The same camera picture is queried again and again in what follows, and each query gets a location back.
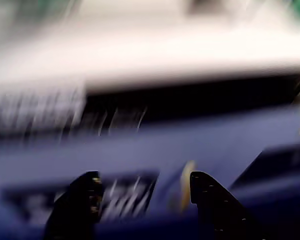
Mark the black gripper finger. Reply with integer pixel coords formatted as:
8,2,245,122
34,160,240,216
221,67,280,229
189,171,266,240
44,171,105,240

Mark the blue toy kitchen unit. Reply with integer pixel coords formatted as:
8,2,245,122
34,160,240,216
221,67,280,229
0,0,300,240

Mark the gold dishwasher door handle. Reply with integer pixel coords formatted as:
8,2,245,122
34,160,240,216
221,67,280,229
178,159,197,210

